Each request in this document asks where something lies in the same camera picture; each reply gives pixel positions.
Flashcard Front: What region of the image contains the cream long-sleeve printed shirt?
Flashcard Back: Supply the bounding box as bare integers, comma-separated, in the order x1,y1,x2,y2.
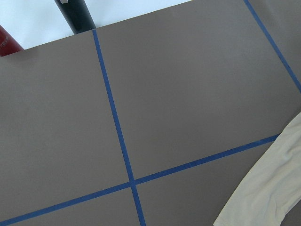
213,114,301,226

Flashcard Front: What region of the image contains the red cylinder bottle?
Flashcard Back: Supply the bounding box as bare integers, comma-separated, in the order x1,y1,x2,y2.
0,26,24,57

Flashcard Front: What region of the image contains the black water bottle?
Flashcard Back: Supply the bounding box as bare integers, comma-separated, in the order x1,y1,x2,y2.
55,0,96,34

